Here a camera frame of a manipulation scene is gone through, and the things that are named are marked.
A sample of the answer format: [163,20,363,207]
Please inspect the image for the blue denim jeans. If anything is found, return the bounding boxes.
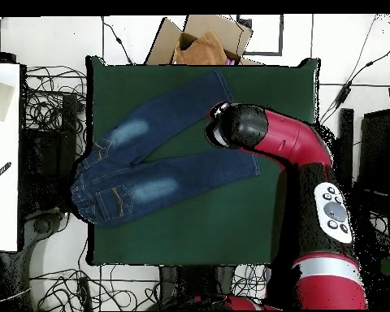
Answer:
[69,68,262,228]

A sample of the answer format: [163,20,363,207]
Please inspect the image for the brown cardboard box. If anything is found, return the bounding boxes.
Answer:
[144,14,264,66]

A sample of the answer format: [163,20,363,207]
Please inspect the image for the dark green table cloth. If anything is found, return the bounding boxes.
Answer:
[84,54,321,267]

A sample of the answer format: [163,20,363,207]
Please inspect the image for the black threaded rod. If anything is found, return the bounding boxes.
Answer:
[0,161,13,188]

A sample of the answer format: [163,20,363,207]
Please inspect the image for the black power strip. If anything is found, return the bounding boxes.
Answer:
[78,275,93,311]

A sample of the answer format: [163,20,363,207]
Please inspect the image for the white table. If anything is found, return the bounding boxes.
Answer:
[0,62,21,253]

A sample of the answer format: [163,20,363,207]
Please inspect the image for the black rectangular frame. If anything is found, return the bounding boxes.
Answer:
[236,14,284,57]

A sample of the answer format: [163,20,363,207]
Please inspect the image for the thin black cable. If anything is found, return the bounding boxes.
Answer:
[101,15,134,65]

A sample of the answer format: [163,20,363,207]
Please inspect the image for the black cable with adapter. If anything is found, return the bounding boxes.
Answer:
[318,38,390,131]

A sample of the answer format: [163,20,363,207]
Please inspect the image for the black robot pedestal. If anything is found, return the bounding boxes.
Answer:
[158,264,236,311]

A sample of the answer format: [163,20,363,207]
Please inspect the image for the tangled black cables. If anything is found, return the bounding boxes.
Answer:
[28,264,160,311]
[24,64,89,157]

